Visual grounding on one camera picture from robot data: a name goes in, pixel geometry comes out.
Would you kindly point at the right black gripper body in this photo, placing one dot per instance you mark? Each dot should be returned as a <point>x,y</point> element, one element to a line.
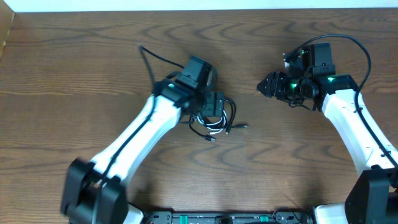
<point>288,88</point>

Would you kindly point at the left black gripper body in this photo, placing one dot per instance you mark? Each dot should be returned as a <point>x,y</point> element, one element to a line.
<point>209,105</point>

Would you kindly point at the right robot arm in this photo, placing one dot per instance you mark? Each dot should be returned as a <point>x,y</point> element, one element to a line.
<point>311,75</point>

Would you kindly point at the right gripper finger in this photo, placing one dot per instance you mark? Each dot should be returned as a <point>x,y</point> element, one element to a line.
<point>265,91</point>
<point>265,82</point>

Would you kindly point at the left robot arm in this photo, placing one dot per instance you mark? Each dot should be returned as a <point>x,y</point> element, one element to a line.
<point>96,191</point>

